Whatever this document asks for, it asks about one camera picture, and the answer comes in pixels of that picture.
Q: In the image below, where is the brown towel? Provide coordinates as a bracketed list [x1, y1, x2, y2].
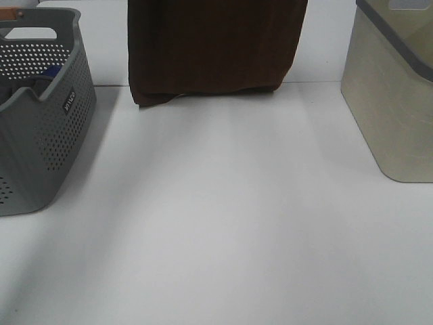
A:
[127, 1, 307, 107]

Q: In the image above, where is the grey perforated plastic basket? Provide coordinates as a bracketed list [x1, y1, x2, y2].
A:
[1, 7, 96, 216]

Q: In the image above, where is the blue cloth in basket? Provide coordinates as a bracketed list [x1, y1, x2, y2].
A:
[39, 65, 63, 79]

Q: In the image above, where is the beige plastic basket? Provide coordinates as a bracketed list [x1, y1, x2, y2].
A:
[341, 1, 432, 183]

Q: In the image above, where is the grey cloth in basket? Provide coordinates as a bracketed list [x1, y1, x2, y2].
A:
[1, 78, 51, 104]

